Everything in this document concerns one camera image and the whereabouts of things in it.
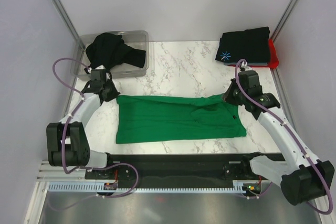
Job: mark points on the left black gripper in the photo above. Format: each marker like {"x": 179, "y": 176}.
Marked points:
{"x": 115, "y": 93}

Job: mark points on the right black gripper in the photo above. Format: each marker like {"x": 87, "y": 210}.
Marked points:
{"x": 227, "y": 96}

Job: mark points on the green t shirt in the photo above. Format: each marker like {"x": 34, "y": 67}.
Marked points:
{"x": 149, "y": 118}

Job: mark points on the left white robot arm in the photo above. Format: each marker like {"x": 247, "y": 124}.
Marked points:
{"x": 67, "y": 143}

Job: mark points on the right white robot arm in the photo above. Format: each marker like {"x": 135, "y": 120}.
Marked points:
{"x": 303, "y": 176}

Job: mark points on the crumpled black t shirt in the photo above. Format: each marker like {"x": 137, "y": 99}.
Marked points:
{"x": 113, "y": 51}

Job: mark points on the folded red t shirt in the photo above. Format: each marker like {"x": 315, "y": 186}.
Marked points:
{"x": 273, "y": 56}

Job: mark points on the folded black t shirt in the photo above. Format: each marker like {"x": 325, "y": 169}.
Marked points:
{"x": 256, "y": 33}

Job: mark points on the clear plastic bin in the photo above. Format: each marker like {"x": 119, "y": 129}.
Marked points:
{"x": 126, "y": 53}

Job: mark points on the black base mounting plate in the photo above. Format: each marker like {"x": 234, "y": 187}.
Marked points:
{"x": 177, "y": 170}

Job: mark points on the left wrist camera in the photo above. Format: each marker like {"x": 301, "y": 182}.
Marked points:
{"x": 98, "y": 75}

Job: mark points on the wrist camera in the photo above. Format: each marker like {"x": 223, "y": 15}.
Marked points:
{"x": 98, "y": 75}
{"x": 249, "y": 78}

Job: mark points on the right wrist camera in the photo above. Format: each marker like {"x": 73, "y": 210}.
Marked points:
{"x": 249, "y": 78}

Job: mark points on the left aluminium frame post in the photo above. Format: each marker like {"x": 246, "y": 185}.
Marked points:
{"x": 65, "y": 17}

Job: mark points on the aluminium frame post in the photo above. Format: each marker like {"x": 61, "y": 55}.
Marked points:
{"x": 284, "y": 18}
{"x": 65, "y": 17}

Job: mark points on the white slotted cable duct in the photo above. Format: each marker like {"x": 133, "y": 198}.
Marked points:
{"x": 105, "y": 188}

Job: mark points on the right aluminium frame post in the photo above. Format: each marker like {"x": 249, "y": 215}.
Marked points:
{"x": 284, "y": 18}

